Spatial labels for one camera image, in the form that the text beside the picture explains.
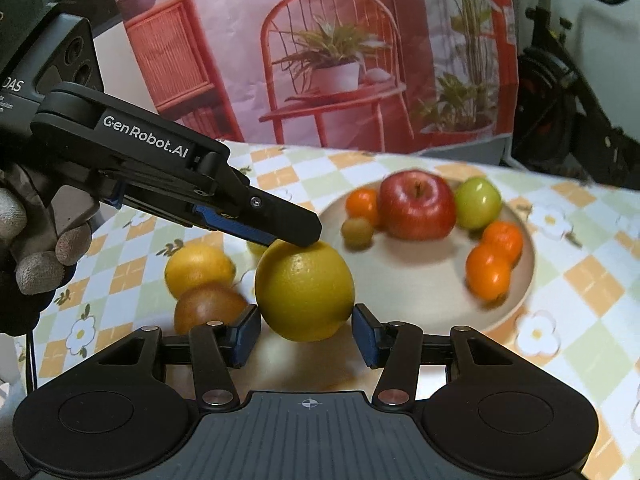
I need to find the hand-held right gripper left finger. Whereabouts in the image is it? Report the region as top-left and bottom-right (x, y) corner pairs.
(95, 305), (262, 409)

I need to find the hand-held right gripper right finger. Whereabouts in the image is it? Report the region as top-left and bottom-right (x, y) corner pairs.
(352, 304), (518, 408)

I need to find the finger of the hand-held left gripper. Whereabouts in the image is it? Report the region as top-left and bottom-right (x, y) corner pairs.
(192, 157), (323, 249)

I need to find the red apple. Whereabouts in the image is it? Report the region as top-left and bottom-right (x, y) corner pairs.
(378, 170), (457, 241)
(173, 282), (249, 335)

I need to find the yellow lemon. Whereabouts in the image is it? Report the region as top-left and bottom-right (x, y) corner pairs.
(255, 240), (356, 343)
(165, 242), (237, 301)

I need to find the small yellow-green fruit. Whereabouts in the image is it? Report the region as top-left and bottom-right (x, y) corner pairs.
(341, 217), (375, 250)

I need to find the beige round plate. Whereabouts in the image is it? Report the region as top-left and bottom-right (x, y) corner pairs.
(312, 175), (538, 333)

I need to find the small orange mandarin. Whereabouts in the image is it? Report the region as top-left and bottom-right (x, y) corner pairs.
(346, 188), (381, 226)
(466, 245), (513, 302)
(481, 221), (524, 263)

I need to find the person's left hand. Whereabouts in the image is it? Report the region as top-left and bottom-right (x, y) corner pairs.
(0, 164), (94, 336)

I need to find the green round fruit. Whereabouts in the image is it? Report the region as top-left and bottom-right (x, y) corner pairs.
(454, 177), (502, 231)

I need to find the printed pink backdrop cloth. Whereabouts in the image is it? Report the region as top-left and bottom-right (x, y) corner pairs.
(107, 0), (519, 153)

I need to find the checked flower tablecloth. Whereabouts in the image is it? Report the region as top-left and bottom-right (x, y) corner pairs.
(15, 140), (640, 480)

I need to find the black exercise bike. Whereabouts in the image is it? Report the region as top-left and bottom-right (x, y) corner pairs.
(510, 0), (640, 186)

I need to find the black cable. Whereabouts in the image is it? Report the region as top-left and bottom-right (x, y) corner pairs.
(20, 327), (41, 393)

